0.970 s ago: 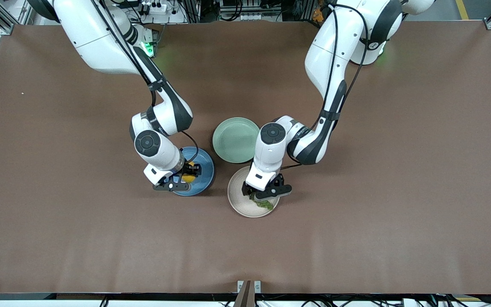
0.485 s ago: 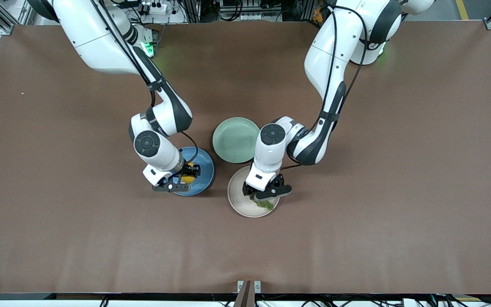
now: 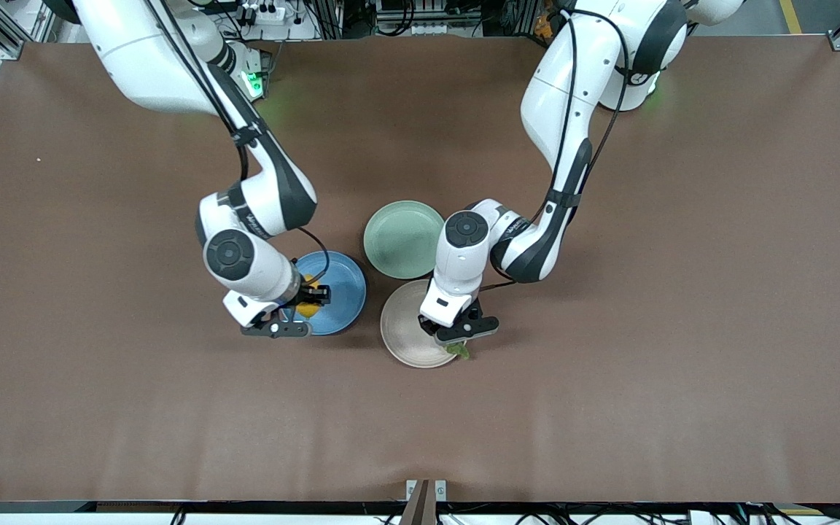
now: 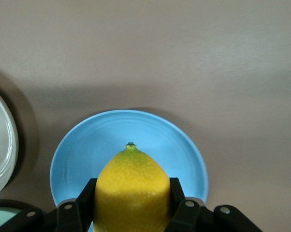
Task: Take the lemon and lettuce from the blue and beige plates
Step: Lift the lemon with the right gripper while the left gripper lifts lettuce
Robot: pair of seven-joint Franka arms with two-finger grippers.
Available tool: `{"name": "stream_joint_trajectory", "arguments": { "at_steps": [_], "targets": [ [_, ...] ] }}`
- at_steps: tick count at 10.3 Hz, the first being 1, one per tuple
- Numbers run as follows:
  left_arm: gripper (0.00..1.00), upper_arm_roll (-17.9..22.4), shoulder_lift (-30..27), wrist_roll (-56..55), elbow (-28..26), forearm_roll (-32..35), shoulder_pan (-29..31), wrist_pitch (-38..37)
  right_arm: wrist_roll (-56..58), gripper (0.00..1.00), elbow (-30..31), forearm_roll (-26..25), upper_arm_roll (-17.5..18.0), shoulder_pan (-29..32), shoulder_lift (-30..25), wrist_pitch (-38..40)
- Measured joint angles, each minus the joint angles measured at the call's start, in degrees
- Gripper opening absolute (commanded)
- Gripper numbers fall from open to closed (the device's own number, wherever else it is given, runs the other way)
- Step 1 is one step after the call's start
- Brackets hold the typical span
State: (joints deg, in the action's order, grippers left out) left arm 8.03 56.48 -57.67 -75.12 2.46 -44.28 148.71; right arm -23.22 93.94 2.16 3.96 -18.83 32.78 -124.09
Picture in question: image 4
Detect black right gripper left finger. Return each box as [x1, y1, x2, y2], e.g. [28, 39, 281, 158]
[0, 178, 98, 232]

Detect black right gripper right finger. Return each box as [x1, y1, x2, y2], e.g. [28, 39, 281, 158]
[164, 177, 265, 232]

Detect yellow lemon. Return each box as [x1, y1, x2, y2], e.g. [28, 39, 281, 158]
[92, 142, 172, 232]

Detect pale green plate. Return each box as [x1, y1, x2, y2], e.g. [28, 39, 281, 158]
[0, 209, 23, 227]

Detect blue plate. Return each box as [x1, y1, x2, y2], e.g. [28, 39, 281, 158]
[49, 109, 209, 232]

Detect beige plate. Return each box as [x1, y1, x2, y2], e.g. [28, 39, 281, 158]
[0, 86, 19, 198]

